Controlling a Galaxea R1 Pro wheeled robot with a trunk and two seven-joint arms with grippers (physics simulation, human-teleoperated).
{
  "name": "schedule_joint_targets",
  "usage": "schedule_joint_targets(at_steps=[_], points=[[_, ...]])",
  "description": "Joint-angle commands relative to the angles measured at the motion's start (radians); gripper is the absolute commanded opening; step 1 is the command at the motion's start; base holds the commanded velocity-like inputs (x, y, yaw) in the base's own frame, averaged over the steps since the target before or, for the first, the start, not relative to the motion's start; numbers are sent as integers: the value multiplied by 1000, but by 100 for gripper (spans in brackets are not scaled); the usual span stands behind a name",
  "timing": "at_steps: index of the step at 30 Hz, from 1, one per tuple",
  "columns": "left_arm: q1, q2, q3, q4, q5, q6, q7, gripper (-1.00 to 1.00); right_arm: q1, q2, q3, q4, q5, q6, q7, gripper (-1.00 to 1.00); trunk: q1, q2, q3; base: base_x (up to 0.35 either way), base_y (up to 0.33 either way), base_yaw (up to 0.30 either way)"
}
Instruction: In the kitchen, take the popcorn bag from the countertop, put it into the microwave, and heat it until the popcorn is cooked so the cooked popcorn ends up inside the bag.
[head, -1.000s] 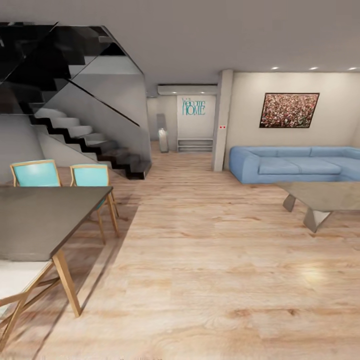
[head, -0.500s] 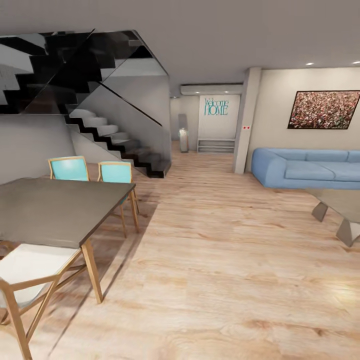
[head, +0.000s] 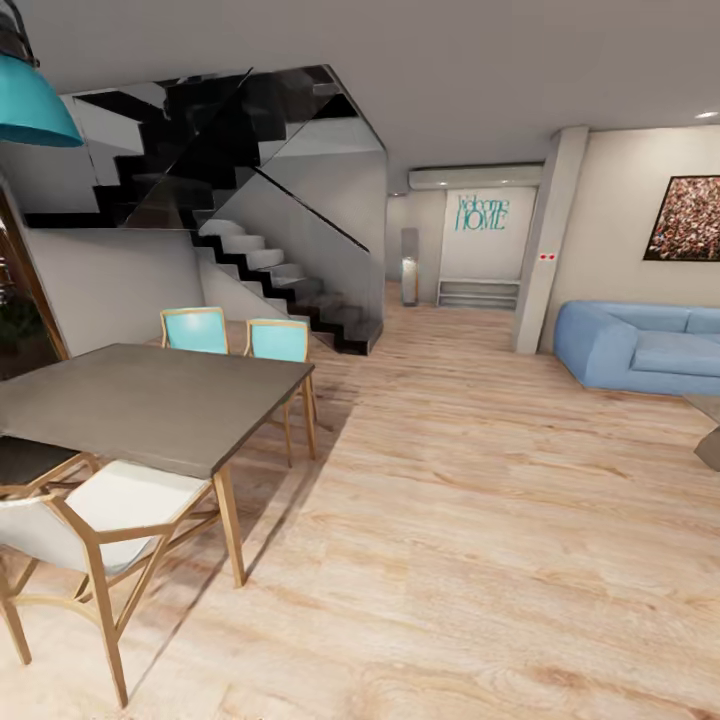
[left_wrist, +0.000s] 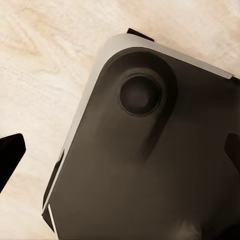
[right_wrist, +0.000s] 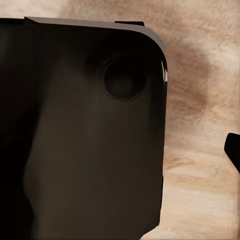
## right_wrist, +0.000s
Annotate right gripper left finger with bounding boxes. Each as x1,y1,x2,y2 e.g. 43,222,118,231
0,133,26,193

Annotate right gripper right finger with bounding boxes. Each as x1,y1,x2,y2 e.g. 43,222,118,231
224,132,240,173

